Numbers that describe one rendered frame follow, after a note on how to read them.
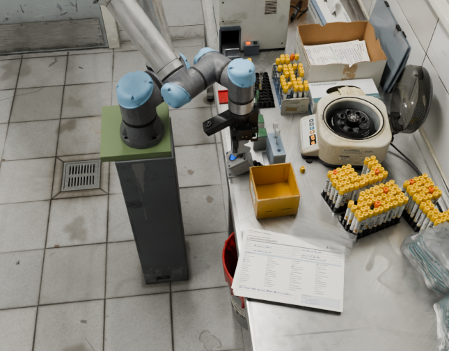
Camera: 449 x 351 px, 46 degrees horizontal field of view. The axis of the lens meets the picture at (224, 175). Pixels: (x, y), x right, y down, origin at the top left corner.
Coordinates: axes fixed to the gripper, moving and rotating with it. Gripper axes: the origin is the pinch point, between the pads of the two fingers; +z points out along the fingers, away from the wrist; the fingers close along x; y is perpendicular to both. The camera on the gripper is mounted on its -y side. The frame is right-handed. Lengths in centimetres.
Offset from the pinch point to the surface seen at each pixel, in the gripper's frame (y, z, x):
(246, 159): 3.8, -0.2, -3.3
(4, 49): -128, 89, 187
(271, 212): 9.5, 4.9, -20.7
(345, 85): 45, 1, 29
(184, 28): -8, 88, 193
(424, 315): 45, 8, -57
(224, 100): 1.0, 7.7, 33.2
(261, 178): 8.2, 4.1, -8.0
